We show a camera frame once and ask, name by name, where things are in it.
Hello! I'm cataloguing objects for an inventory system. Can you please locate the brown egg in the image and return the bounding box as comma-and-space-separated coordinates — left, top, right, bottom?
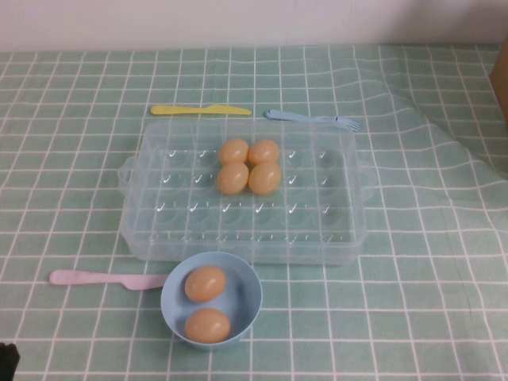
184, 308, 232, 344
217, 161, 250, 195
248, 138, 281, 165
248, 161, 283, 196
218, 137, 250, 166
184, 265, 228, 302

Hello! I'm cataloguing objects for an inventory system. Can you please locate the transparent plastic egg box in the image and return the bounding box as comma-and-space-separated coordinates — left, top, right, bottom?
117, 118, 376, 266

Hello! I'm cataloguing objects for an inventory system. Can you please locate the brown cardboard box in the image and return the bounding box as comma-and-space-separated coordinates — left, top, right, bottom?
487, 45, 508, 124

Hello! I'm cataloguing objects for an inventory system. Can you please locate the light blue plastic fork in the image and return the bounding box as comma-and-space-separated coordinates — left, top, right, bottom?
264, 109, 361, 132

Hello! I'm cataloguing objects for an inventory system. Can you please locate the light blue round bowl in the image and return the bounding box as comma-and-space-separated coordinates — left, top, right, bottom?
160, 252, 264, 352

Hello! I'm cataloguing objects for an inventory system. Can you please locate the yellow plastic knife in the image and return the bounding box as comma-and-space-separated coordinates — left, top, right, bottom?
149, 104, 252, 117

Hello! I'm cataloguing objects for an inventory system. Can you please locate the green checked tablecloth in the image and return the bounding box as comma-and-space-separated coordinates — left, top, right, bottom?
0, 41, 508, 381

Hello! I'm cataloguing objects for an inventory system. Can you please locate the pink plastic knife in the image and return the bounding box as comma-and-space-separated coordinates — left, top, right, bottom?
48, 269, 171, 291

